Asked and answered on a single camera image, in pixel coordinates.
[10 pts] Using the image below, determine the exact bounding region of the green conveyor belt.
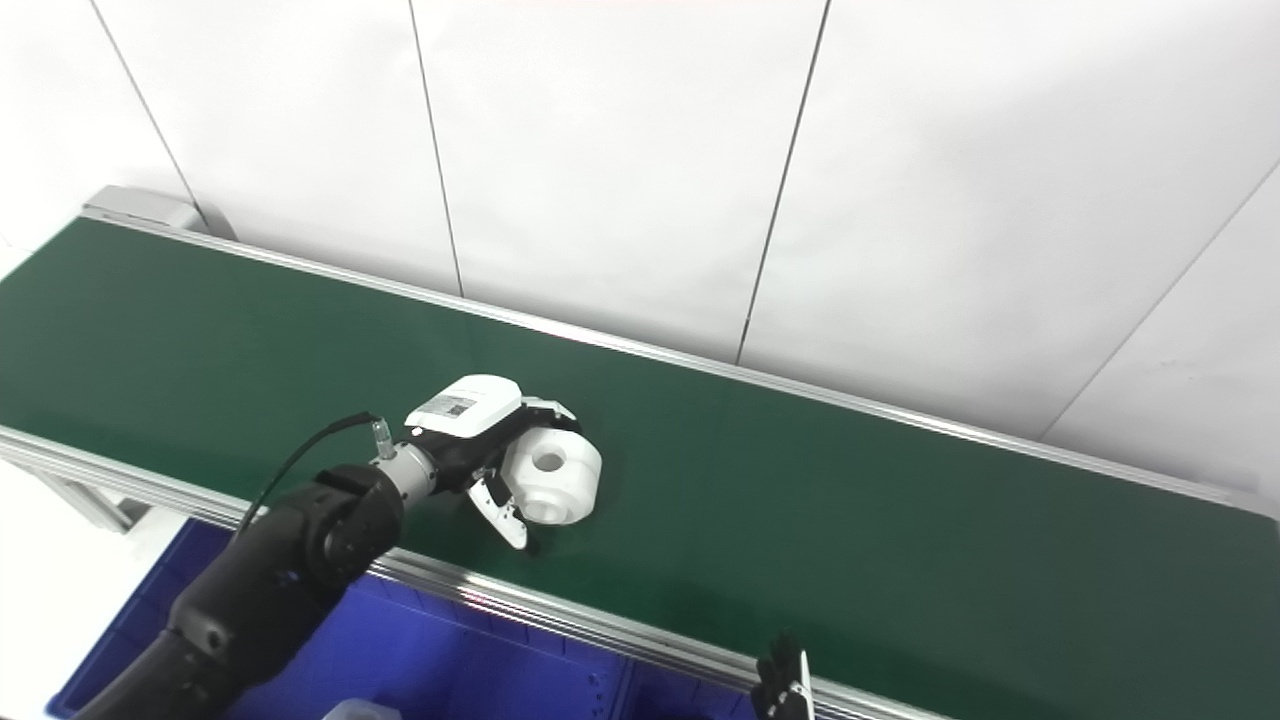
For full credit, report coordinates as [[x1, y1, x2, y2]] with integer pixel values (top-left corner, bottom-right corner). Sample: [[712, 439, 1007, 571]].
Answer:
[[0, 218, 1280, 720], [0, 205, 1280, 720]]

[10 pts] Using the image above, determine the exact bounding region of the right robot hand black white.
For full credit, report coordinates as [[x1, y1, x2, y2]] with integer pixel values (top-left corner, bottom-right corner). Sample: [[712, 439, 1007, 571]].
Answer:
[[752, 632, 813, 720]]

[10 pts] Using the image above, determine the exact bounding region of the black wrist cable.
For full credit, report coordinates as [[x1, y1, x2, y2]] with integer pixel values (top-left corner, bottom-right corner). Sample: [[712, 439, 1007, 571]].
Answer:
[[237, 412, 384, 536]]

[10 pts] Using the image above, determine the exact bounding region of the blue plastic bin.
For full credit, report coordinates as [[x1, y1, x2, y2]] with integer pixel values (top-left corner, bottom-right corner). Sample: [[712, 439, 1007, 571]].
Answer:
[[45, 518, 641, 720], [620, 655, 761, 720]]

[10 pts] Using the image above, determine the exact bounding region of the grey conveyor end housing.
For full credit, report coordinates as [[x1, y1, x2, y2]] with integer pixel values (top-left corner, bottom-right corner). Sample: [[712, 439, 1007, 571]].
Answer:
[[85, 185, 237, 241]]

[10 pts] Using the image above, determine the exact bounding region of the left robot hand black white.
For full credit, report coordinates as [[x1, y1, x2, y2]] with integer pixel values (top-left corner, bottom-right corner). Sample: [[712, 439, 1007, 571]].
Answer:
[[403, 374, 583, 552]]

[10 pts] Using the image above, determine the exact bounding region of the white cylindrical part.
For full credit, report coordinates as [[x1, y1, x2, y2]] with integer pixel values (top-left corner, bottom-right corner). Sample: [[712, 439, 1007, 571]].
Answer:
[[500, 427, 603, 526]]

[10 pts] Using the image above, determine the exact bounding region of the aluminium conveyor support leg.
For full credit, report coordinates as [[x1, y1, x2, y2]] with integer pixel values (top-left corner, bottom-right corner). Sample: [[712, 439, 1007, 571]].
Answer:
[[30, 468, 151, 533]]

